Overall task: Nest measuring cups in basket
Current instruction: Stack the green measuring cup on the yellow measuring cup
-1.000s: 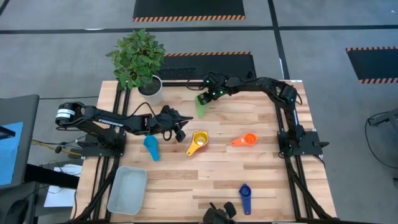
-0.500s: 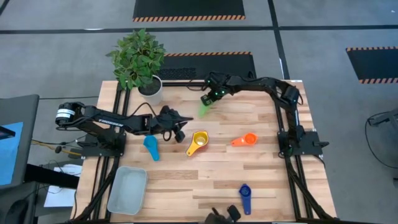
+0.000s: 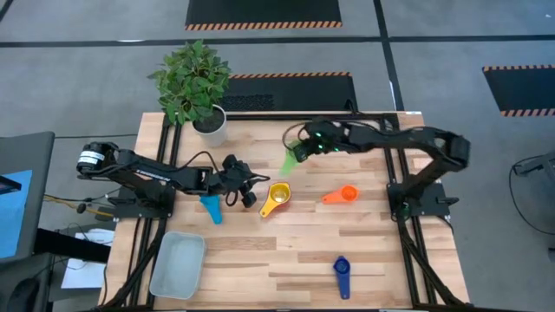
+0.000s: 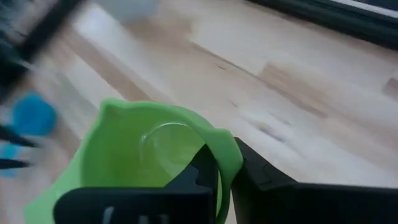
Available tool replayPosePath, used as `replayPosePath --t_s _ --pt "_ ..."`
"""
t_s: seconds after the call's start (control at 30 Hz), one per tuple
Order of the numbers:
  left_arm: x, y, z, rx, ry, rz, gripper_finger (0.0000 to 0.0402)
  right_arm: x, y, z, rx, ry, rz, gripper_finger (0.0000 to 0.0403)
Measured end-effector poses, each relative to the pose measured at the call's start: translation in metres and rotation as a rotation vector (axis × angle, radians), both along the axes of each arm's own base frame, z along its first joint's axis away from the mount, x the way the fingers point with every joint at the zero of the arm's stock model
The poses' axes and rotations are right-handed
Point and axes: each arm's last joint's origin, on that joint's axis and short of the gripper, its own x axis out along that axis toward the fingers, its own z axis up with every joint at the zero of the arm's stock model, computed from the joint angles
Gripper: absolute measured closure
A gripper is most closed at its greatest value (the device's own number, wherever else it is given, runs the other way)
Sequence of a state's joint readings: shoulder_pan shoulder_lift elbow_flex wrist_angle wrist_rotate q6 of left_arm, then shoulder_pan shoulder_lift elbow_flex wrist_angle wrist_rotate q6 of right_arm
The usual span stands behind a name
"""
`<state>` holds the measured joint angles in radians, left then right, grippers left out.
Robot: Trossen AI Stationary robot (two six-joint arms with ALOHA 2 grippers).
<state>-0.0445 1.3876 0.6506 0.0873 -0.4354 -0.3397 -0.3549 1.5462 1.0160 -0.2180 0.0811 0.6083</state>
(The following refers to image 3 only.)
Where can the black bar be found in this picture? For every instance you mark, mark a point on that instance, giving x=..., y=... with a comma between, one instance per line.
x=69, y=246

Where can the black aluminium table frame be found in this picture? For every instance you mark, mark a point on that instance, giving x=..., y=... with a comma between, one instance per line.
x=260, y=116

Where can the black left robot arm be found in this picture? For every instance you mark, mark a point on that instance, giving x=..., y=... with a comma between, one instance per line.
x=152, y=175

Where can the green measuring cup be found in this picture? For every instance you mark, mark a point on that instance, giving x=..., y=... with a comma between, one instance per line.
x=288, y=162

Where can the green leafy plant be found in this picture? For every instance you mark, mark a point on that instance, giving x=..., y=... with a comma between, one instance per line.
x=191, y=82

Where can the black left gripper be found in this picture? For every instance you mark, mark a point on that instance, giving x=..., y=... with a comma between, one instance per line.
x=236, y=173

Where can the yellow measuring cup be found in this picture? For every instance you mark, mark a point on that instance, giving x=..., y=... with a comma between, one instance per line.
x=271, y=207

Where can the orange measuring cup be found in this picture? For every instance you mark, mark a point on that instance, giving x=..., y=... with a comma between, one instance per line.
x=349, y=193

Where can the white plant pot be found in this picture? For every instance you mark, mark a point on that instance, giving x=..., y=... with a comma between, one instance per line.
x=215, y=136

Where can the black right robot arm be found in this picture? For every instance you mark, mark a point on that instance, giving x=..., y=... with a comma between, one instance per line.
x=412, y=135

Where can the grey side desk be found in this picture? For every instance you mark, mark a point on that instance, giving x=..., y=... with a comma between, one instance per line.
x=39, y=151

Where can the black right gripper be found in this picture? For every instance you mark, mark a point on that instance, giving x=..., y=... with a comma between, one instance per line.
x=325, y=136

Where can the grey plastic basket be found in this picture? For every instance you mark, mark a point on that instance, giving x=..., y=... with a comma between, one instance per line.
x=178, y=264

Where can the white paper sheet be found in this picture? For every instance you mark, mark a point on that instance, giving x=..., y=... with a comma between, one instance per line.
x=82, y=275

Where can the light blue measuring cup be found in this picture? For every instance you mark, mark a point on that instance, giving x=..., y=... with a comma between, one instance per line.
x=214, y=212

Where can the navy measuring cup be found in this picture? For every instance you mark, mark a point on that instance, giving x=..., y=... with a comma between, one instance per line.
x=343, y=281

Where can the blue pad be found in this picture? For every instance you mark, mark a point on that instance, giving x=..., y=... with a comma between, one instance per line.
x=13, y=225

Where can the black striped-edge floor mat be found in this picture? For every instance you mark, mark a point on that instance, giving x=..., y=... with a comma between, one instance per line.
x=303, y=93
x=520, y=89
x=260, y=11

